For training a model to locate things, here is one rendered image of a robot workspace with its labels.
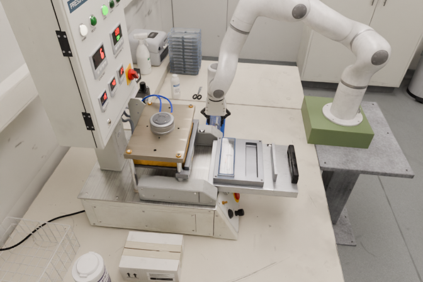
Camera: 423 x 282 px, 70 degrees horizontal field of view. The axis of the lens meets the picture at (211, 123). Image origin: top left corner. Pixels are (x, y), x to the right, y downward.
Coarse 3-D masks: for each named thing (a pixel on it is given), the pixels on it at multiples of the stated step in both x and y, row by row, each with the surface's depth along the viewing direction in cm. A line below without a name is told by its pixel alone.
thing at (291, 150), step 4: (288, 148) 109; (292, 148) 108; (288, 152) 109; (292, 152) 106; (292, 156) 105; (292, 160) 103; (292, 164) 102; (296, 164) 102; (292, 168) 101; (296, 168) 100; (292, 172) 100; (296, 172) 99; (292, 176) 99; (296, 176) 98; (292, 180) 100; (296, 180) 99
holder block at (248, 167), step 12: (240, 144) 111; (252, 144) 113; (216, 156) 106; (240, 156) 106; (252, 156) 109; (216, 168) 102; (240, 168) 102; (252, 168) 104; (216, 180) 99; (228, 180) 99; (240, 180) 98; (252, 180) 98
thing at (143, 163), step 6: (192, 126) 110; (186, 150) 99; (138, 162) 97; (144, 162) 97; (150, 162) 97; (156, 162) 96; (162, 162) 96; (168, 162) 96; (174, 162) 96; (150, 168) 98; (156, 168) 98; (162, 168) 98; (168, 168) 97; (174, 168) 97
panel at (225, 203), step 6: (222, 192) 106; (222, 198) 104; (228, 198) 110; (234, 198) 116; (222, 204) 103; (228, 204) 109; (234, 204) 114; (222, 210) 101; (228, 210) 106; (234, 210) 112; (228, 216) 105; (234, 216) 111; (234, 222) 109; (234, 228) 107
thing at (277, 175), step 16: (272, 144) 109; (272, 160) 106; (288, 160) 109; (208, 176) 102; (272, 176) 103; (288, 176) 103; (240, 192) 100; (256, 192) 100; (272, 192) 99; (288, 192) 98
